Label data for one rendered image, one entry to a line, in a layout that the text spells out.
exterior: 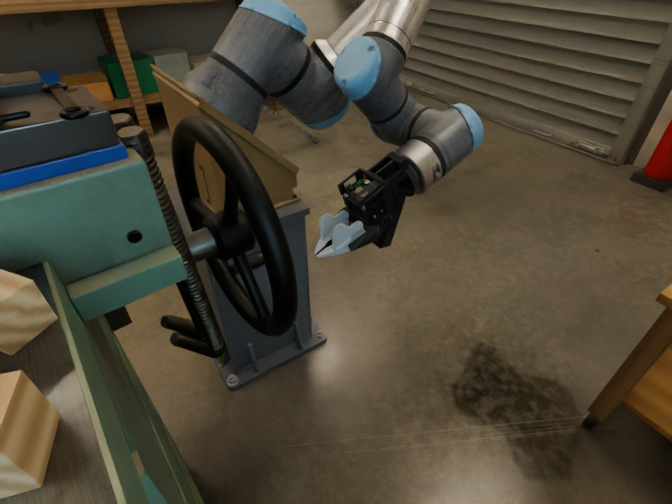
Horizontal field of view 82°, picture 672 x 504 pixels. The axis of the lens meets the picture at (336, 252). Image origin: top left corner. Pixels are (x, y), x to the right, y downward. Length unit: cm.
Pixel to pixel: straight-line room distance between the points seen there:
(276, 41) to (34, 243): 71
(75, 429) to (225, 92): 77
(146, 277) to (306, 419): 92
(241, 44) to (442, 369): 110
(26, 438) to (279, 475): 98
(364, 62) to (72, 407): 60
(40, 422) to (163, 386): 116
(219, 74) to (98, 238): 62
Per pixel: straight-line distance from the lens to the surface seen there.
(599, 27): 307
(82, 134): 36
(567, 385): 150
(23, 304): 31
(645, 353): 118
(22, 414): 24
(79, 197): 37
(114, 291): 39
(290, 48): 98
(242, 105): 93
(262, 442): 123
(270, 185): 100
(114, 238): 39
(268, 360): 135
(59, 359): 30
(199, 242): 49
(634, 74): 299
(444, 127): 72
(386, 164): 66
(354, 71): 70
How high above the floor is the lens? 110
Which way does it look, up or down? 39 degrees down
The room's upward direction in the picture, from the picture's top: straight up
